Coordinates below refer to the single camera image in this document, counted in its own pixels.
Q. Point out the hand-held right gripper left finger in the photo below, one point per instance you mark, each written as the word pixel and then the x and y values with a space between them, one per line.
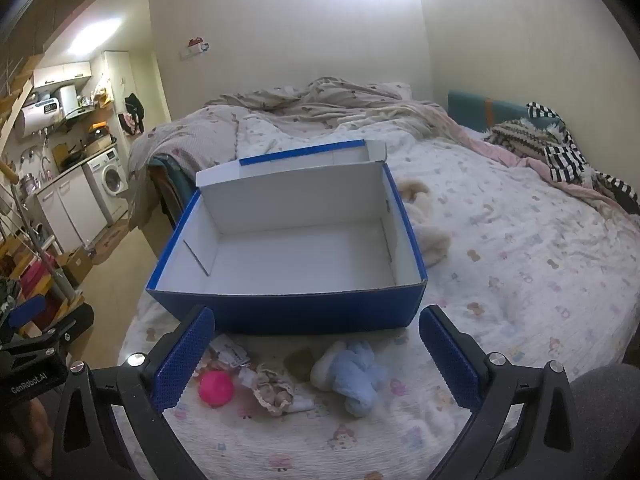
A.
pixel 182 360

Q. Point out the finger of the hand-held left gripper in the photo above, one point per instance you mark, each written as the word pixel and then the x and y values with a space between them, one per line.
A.
pixel 27 310
pixel 67 325

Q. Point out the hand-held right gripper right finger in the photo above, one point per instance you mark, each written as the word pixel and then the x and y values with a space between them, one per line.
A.
pixel 450 360

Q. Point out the pink ball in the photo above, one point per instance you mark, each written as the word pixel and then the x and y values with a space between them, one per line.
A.
pixel 216 389

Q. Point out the white and blue plush toy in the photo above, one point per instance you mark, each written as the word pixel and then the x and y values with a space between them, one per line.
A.
pixel 357 377

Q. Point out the beige lace doll dress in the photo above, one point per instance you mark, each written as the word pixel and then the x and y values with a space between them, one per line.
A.
pixel 272 390

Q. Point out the blue cardboard box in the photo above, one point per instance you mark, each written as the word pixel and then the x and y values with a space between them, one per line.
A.
pixel 300 250

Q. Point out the red bag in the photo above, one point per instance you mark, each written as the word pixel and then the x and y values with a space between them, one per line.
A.
pixel 35 277

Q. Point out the white paper packet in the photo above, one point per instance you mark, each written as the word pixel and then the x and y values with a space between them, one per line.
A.
pixel 232 352

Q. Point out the white floor cabinet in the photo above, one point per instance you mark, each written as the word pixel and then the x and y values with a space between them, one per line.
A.
pixel 70 210

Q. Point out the white printed bed quilt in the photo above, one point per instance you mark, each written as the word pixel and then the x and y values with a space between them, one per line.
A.
pixel 500 260

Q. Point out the cream plush toy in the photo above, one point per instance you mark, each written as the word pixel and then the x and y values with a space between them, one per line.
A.
pixel 430 240

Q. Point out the white washing machine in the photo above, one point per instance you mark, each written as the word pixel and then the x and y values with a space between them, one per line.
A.
pixel 112 180

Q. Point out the person's leg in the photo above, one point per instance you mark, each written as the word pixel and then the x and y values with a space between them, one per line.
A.
pixel 610 420

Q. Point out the teal cloth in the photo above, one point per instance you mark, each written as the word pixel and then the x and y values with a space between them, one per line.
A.
pixel 175 180

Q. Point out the white water heater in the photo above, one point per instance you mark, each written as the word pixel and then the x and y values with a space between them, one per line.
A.
pixel 37 117

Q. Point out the pink blanket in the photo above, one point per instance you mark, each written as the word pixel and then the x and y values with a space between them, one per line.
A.
pixel 505 155

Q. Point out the dark hanging clothes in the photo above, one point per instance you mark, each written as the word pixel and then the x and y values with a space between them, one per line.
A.
pixel 135 112

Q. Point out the black and white striped garment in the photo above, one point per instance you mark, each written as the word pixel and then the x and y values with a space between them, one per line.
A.
pixel 565 157

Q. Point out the beige knit blanket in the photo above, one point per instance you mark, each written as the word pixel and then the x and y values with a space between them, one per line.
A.
pixel 520 135

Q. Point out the teal pillow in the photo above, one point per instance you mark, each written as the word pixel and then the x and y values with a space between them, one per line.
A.
pixel 470 110

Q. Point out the beige patterned duvet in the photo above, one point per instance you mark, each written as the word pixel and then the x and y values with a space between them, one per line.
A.
pixel 310 110

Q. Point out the white wall cabinet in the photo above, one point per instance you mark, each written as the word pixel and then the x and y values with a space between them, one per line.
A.
pixel 62 74

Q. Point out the wall socket with plug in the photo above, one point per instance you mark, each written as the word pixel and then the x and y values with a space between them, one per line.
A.
pixel 195 47

